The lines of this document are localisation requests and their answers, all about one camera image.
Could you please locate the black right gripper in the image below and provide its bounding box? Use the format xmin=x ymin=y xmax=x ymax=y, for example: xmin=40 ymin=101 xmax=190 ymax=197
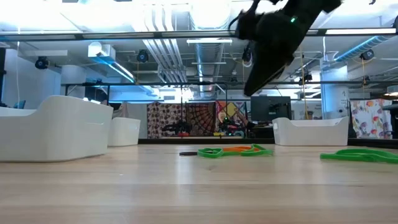
xmin=238 ymin=0 xmax=324 ymax=96

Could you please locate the orange rubber band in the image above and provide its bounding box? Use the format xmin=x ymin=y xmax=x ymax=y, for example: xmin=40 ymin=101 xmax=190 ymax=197
xmin=221 ymin=146 xmax=261 ymax=154

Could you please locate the black computer monitor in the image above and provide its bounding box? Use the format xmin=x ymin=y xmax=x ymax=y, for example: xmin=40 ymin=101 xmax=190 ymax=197
xmin=250 ymin=95 xmax=292 ymax=122

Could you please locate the black ceiling-hung reel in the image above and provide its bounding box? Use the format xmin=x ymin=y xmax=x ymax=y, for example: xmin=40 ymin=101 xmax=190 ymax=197
xmin=136 ymin=49 xmax=150 ymax=64
xmin=34 ymin=55 xmax=50 ymax=70
xmin=298 ymin=72 xmax=313 ymax=85
xmin=359 ymin=49 xmax=376 ymax=62

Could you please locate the colourful geometric hanging cloth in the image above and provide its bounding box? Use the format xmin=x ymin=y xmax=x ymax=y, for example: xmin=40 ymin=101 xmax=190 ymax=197
xmin=216 ymin=100 xmax=249 ymax=138

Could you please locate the white ceiling light bar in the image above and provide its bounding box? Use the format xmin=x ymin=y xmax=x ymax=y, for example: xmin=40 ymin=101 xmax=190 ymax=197
xmin=186 ymin=38 xmax=233 ymax=45

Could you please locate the white round column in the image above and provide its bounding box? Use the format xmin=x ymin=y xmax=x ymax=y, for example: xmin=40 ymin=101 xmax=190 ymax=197
xmin=320 ymin=65 xmax=351 ymax=121

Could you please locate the white plastic basket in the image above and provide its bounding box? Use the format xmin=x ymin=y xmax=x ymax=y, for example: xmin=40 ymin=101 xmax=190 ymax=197
xmin=0 ymin=95 xmax=114 ymax=163
xmin=107 ymin=117 xmax=141 ymax=147
xmin=272 ymin=116 xmax=350 ymax=147

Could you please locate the long black background beam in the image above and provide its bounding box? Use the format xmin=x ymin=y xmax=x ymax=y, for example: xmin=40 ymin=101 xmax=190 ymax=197
xmin=229 ymin=80 xmax=398 ymax=87

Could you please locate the white ceiling pipe bundle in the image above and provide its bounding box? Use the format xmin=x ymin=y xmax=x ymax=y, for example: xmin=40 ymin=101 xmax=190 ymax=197
xmin=142 ymin=2 xmax=189 ymax=83

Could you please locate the brown patterned hanging cloth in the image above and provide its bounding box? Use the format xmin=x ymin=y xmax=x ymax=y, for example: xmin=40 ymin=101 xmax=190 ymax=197
xmin=147 ymin=101 xmax=216 ymax=139

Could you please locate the floral hanging cloth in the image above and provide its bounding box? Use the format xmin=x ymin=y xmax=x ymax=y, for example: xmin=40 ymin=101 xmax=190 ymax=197
xmin=349 ymin=98 xmax=393 ymax=139

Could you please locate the grey hanging cloth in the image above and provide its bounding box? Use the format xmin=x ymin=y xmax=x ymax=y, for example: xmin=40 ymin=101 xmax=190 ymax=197
xmin=112 ymin=101 xmax=129 ymax=119

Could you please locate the white ceiling air unit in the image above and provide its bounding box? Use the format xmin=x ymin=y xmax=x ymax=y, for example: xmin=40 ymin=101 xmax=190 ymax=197
xmin=87 ymin=41 xmax=117 ymax=58

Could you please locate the silver ventilation duct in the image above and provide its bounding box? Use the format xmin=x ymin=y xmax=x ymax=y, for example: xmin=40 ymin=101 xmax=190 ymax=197
xmin=190 ymin=0 xmax=231 ymax=94

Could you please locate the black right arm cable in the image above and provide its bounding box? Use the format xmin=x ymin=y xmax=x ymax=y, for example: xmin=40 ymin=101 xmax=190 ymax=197
xmin=228 ymin=0 xmax=259 ymax=32

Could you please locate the ribbed ceiling duct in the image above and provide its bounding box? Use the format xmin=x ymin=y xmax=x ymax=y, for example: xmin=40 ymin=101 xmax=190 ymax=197
xmin=334 ymin=35 xmax=393 ymax=63

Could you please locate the black table edge rail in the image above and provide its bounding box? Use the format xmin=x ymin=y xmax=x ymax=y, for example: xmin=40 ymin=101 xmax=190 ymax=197
xmin=138 ymin=138 xmax=398 ymax=149

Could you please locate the black background workstation frame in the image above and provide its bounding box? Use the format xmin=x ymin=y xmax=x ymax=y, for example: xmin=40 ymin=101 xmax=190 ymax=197
xmin=61 ymin=81 xmax=229 ymax=139

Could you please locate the black overhead frame bar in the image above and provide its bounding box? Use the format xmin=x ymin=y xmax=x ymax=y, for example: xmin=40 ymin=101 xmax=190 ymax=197
xmin=0 ymin=28 xmax=398 ymax=42

